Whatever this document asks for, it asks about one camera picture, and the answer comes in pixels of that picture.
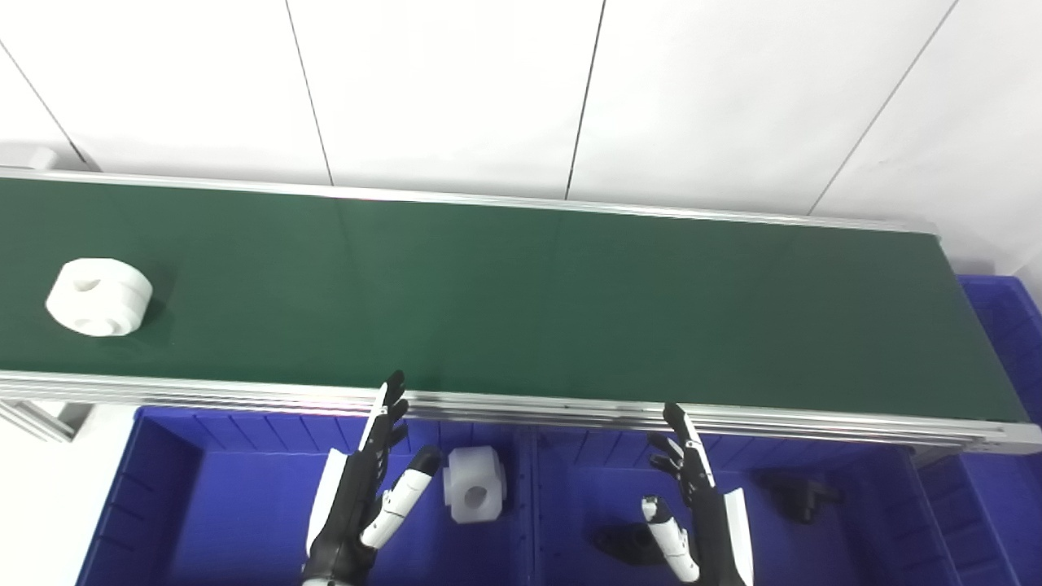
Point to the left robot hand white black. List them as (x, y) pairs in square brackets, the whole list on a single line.
[(350, 505)]

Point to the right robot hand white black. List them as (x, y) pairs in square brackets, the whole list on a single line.
[(712, 521)]

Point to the white round plastic part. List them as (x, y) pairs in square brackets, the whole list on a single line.
[(98, 297)]

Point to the black plastic part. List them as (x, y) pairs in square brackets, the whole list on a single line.
[(798, 495), (627, 545)]

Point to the blue plastic bin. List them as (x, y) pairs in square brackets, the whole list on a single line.
[(822, 553), (212, 513), (1001, 505)]

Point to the white plastic part with hole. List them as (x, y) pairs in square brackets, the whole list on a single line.
[(474, 484)]

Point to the aluminium conveyor support leg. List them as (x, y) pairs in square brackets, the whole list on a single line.
[(41, 417)]

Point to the grey conveyor motor box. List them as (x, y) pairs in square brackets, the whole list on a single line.
[(28, 157)]

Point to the green conveyor belt aluminium frame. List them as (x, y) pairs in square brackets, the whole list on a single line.
[(521, 293)]

